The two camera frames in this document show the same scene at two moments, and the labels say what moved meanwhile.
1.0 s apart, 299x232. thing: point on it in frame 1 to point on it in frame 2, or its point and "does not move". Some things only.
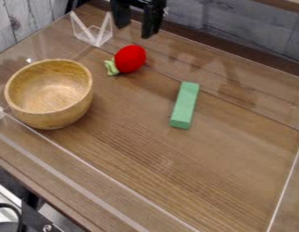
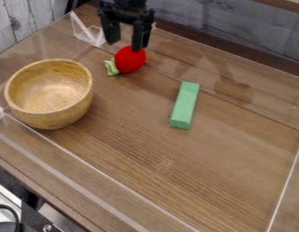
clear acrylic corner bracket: [93, 34] does not move
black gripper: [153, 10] to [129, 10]
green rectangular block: [185, 105] does not move
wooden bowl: [48, 92] does not move
